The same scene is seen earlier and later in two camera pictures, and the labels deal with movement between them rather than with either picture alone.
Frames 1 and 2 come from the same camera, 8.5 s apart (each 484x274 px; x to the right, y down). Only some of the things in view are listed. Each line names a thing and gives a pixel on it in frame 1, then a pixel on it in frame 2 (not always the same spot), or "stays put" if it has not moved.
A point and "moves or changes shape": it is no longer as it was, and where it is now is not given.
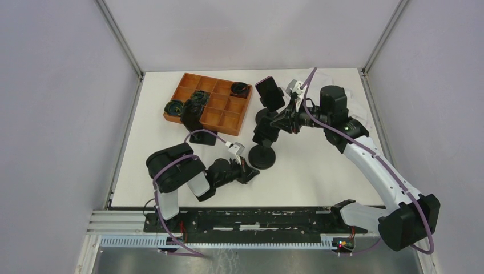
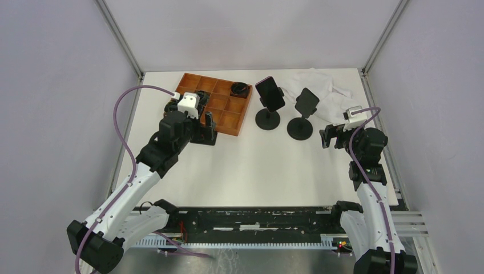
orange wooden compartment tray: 224,112 stays put
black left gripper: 246,173 → 209,121
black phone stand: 262,156 moves or changes shape
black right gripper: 290,121 → 331,131
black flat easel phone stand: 203,137 stays put
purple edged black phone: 270,93 stays put
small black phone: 263,130 moves or changes shape
